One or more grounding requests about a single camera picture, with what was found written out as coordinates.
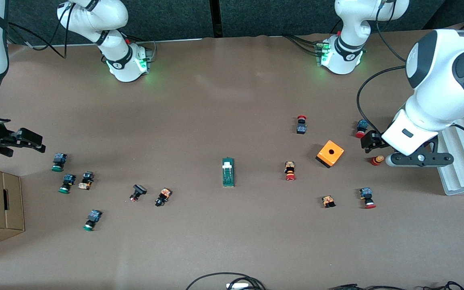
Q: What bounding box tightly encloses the black pushbutton with orange block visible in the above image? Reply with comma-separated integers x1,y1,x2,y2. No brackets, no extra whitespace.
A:
78,171,95,191
154,188,172,207

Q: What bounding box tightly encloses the green load switch white lever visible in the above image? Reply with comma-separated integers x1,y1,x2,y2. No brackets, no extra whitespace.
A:
222,157,235,188

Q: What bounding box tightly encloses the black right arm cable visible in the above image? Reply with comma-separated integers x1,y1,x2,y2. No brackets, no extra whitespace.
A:
6,2,73,60

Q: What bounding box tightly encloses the orange button enclosure box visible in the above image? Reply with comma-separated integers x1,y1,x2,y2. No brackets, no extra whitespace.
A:
315,140,345,169

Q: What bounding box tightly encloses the black square pushbutton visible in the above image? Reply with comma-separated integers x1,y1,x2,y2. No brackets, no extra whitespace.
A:
129,184,148,203

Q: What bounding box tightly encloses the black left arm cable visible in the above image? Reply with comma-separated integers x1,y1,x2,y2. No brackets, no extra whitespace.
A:
356,64,409,133

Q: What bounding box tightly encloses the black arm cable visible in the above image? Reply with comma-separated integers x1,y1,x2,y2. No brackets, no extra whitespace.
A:
356,64,409,133
6,2,73,60

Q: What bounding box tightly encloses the black base cable bundle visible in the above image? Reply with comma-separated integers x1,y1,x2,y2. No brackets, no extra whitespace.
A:
282,33,323,57

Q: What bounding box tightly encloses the green pushbutton with blue block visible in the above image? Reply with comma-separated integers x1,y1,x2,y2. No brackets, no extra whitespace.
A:
52,153,68,172
83,209,103,232
58,174,76,195

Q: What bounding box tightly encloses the black looped cable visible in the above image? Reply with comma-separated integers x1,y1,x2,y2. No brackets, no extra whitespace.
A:
185,272,267,290

